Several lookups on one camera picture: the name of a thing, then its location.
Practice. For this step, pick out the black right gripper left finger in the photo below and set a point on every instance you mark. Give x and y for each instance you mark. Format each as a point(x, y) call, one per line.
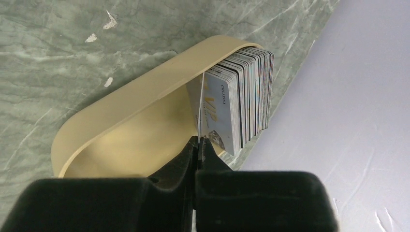
point(161, 202)

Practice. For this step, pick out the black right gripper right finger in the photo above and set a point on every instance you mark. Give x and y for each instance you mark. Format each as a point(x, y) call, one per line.
point(258, 201)

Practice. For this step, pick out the silver VIP card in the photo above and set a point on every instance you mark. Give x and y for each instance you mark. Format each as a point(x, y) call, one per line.
point(195, 89)

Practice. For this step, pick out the stack of cards in tray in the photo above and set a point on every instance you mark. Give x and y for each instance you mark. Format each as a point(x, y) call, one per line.
point(236, 99)

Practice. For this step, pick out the beige oval plastic tray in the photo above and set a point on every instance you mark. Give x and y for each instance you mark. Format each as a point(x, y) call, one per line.
point(141, 126)

